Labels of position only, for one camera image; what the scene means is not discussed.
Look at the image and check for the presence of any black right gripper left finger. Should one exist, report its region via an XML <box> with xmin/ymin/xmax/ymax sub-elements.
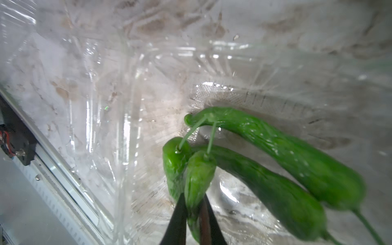
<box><xmin>160</xmin><ymin>193</ymin><xmax>187</xmax><ymax>245</ymax></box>

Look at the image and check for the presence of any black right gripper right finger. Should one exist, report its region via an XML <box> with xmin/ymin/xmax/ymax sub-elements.
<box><xmin>198</xmin><ymin>195</ymin><xmax>227</xmax><ymax>245</ymax></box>

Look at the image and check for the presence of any green peppers bunch back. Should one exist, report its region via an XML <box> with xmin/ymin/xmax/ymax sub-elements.
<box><xmin>162</xmin><ymin>107</ymin><xmax>383</xmax><ymax>245</ymax></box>

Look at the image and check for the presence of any clear clamshell container back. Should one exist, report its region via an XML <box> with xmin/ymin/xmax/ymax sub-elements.
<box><xmin>0</xmin><ymin>0</ymin><xmax>392</xmax><ymax>245</ymax></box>

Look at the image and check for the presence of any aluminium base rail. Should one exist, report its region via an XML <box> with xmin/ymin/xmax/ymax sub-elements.
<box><xmin>1</xmin><ymin>84</ymin><xmax>113</xmax><ymax>245</ymax></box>

